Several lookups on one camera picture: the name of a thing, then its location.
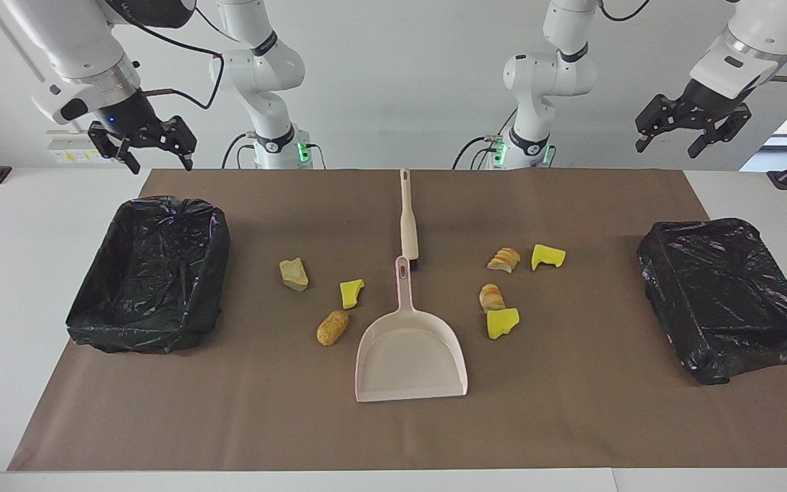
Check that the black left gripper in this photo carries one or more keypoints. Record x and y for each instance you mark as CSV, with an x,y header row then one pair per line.
x,y
708,102

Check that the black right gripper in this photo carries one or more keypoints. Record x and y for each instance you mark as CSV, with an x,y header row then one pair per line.
x,y
130,116

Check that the notched yellow sponge piece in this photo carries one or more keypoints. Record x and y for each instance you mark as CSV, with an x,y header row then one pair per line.
x,y
545,258

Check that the beige bread chunk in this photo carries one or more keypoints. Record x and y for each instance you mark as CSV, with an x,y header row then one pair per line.
x,y
294,275

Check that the orange striped croissant piece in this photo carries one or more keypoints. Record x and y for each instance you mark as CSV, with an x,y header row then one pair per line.
x,y
504,260

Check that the small yellow sponge piece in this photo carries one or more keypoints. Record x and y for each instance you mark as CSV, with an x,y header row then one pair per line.
x,y
350,294

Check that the brown oval bread roll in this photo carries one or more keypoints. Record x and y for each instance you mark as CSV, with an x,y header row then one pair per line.
x,y
332,329

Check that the pale striped croissant piece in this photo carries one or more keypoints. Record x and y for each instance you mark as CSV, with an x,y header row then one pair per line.
x,y
491,298

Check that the stepped yellow sponge piece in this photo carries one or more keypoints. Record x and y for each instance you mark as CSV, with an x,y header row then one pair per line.
x,y
501,324

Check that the beige hand brush black bristles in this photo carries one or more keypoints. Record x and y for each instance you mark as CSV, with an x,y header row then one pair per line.
x,y
408,232

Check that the pink plastic dustpan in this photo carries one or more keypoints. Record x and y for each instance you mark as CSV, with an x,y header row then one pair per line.
x,y
410,355

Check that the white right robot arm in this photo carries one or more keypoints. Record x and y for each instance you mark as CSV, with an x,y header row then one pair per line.
x,y
72,41

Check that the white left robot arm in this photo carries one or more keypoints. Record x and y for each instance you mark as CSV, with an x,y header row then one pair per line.
x,y
550,75

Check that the black bag lined bin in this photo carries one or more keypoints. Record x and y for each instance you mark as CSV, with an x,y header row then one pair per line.
x,y
147,273
721,301

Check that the brown table mat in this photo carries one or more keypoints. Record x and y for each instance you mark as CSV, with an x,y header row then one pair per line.
x,y
571,410

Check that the white wall socket box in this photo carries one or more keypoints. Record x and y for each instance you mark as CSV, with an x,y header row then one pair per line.
x,y
79,147

